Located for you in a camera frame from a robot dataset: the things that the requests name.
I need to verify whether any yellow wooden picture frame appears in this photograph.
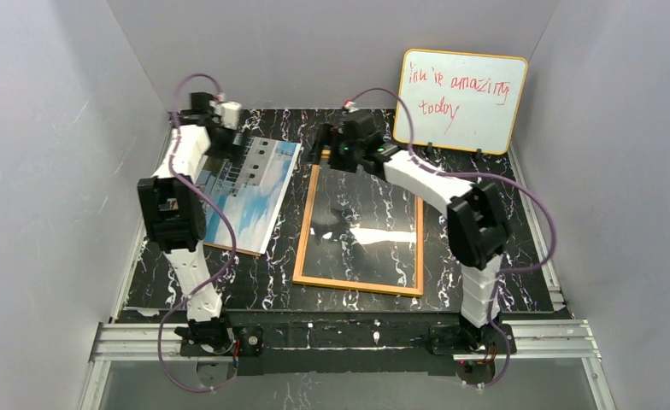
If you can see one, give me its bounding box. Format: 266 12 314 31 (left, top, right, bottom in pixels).
292 149 426 298

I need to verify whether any building and sky photo board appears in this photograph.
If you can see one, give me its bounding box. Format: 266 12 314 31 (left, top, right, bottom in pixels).
196 137 302 255

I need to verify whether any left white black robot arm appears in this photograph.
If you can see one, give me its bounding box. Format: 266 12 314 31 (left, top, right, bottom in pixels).
137 92 241 343

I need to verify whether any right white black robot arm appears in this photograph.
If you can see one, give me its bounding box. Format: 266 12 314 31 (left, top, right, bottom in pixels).
308 110 511 344

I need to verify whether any whiteboard with red writing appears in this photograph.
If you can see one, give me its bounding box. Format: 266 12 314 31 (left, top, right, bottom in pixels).
392 49 528 155

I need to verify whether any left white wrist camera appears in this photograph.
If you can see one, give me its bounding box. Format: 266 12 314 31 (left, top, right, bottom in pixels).
210 101 242 131

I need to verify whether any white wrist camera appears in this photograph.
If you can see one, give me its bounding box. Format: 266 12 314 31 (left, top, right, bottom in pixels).
342 100 358 114
210 101 242 131

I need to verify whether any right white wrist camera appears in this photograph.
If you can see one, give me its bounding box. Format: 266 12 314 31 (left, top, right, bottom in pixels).
342 100 358 114

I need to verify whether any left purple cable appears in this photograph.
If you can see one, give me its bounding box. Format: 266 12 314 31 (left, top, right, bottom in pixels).
158 73 238 394

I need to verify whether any purple cable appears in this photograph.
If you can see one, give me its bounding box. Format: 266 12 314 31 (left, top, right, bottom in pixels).
343 87 558 390
158 73 238 394

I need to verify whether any aluminium rail with black bases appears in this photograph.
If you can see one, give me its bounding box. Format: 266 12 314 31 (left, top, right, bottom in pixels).
90 312 602 376

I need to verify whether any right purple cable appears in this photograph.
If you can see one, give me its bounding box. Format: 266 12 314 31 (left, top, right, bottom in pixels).
343 87 558 390

